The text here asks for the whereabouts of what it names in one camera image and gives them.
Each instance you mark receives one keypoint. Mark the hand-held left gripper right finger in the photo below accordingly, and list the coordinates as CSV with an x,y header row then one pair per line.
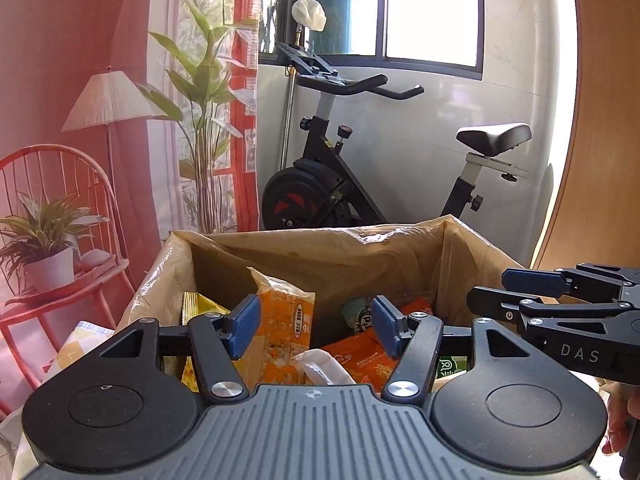
x,y
390,327

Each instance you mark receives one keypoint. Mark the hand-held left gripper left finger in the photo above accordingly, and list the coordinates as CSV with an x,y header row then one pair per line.
x,y
242,327

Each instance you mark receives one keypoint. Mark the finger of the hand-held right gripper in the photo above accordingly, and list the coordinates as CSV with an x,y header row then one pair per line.
x,y
535,280
505,307

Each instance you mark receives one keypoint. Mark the pale orange snack packet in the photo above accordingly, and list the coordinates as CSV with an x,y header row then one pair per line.
x,y
417,305

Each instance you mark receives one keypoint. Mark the cream orange cracker packet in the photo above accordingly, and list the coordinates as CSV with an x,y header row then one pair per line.
x,y
282,320

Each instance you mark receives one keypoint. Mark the orange chip bag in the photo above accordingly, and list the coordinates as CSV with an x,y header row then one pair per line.
x,y
360,360

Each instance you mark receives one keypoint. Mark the yellow snack packet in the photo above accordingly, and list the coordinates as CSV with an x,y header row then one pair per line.
x,y
197,306

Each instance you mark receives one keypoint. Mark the green snack packet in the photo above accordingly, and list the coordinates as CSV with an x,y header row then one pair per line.
x,y
450,367

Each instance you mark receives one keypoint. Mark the clear plastic wrapper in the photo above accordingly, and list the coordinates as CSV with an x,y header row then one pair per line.
x,y
322,366

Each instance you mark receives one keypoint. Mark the taped cardboard box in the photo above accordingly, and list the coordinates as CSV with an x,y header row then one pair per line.
x,y
325,265

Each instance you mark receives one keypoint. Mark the person's right hand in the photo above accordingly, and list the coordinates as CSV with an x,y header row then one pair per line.
x,y
617,415

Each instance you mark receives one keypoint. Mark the teal white snack packet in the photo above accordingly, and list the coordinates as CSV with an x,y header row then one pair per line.
x,y
356,310

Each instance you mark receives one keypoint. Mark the black exercise bike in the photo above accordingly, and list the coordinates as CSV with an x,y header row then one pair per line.
x,y
320,195

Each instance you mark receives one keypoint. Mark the patterned tablecloth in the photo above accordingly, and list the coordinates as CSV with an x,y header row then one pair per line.
x,y
75,342

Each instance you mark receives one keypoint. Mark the wooden door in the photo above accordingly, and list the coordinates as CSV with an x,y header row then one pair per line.
x,y
600,110

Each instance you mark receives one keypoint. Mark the window behind exercise bike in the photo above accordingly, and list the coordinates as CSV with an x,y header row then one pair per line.
x,y
430,10

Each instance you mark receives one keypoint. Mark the white mop on pole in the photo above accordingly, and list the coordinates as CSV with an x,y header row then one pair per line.
x,y
310,12

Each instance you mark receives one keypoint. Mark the printed backdrop cloth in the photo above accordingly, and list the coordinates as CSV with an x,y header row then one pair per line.
x,y
60,35

